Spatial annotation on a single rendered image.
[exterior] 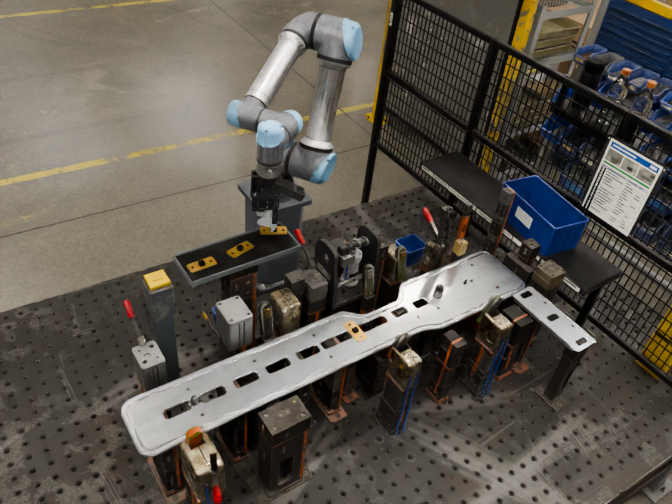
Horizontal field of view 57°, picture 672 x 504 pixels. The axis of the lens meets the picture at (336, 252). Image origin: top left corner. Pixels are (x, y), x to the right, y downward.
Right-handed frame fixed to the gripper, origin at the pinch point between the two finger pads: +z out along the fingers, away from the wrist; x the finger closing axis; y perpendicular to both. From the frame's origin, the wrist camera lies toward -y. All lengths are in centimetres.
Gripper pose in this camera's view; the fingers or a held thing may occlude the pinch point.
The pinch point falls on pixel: (273, 226)
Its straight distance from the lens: 194.5
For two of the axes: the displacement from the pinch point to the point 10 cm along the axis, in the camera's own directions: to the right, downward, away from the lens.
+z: -1.0, 7.6, 6.5
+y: -9.8, 0.3, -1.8
